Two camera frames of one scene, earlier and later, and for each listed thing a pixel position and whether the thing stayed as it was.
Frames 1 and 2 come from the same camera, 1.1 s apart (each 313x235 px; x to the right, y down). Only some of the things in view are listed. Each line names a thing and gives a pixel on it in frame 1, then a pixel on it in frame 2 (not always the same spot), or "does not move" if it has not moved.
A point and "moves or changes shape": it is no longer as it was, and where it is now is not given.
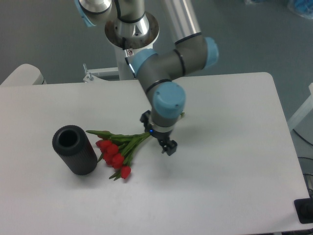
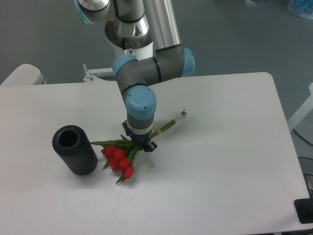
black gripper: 163,137 to 143,141
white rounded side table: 25,74 does not move
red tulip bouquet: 115,150 moves or changes shape
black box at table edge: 304,209 does not move
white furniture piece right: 307,106 does not move
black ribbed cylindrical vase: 72,143 does not move
